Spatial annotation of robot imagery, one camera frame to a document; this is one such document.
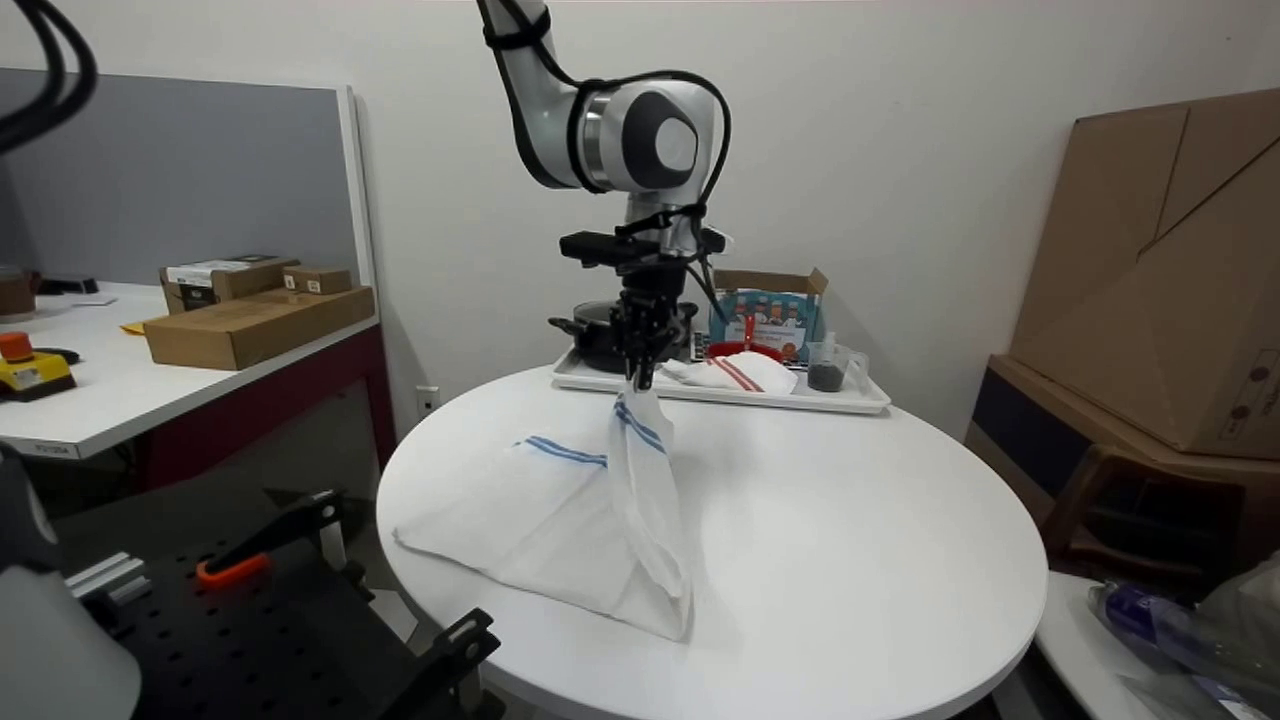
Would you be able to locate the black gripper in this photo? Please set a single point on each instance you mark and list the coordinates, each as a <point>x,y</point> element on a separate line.
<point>655,290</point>

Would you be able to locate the white towel with blue stripe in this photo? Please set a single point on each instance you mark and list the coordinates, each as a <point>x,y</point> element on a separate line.
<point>642,532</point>

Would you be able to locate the white rounded robot base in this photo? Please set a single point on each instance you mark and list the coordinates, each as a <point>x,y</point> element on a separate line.
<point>53,653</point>

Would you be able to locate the black pot with lid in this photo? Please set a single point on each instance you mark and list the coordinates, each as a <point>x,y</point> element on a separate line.
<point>595,343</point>

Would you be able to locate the white cloth with red stripe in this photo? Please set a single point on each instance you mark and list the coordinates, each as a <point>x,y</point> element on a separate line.
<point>744,372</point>

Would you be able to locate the small blue printed cardboard box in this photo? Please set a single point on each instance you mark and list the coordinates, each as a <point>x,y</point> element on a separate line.
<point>767,321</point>

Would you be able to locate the small black cup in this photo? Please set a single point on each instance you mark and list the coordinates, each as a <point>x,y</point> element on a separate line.
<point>824,376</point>

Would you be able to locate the white rectangular tray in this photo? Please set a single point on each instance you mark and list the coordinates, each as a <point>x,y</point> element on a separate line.
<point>855,399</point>

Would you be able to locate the small closed cardboard box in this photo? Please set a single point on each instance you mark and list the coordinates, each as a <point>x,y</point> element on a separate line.
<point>320,280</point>

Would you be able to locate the low dark wooden table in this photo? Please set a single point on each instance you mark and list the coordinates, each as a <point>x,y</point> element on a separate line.
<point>1027,440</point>

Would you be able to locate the flat brown cardboard box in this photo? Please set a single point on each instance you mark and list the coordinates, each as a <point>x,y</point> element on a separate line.
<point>241,333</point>

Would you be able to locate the small open cardboard box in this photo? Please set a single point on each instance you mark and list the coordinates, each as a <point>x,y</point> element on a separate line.
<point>223,280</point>

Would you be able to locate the grey partition panel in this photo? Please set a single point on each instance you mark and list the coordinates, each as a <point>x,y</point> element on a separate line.
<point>203,173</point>

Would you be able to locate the black perforated breadboard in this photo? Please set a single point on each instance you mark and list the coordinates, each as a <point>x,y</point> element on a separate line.
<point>264,653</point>

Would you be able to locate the large brown cardboard box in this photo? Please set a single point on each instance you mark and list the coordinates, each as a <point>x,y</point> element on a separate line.
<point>1163,295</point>

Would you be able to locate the white desk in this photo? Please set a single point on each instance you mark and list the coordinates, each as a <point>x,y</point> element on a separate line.
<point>122,393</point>

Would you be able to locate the white board panel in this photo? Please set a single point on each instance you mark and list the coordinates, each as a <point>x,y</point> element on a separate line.
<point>1075,653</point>

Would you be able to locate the short aluminium extrusion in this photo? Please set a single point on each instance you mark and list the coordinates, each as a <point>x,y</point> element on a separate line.
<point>105,578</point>

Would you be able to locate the yellow emergency stop button box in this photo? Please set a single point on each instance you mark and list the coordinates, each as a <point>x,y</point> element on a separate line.
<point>25,372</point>

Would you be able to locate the small brown box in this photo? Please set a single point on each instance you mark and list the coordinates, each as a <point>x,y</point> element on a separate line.
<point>12,290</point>

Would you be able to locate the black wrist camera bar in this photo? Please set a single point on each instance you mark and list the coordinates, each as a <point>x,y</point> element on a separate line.
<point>642,245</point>

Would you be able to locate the white wall outlet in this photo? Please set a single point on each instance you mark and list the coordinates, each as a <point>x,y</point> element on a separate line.
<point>426,399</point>

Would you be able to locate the black metal bracket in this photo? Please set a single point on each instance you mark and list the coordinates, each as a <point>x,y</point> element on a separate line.
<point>460,644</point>

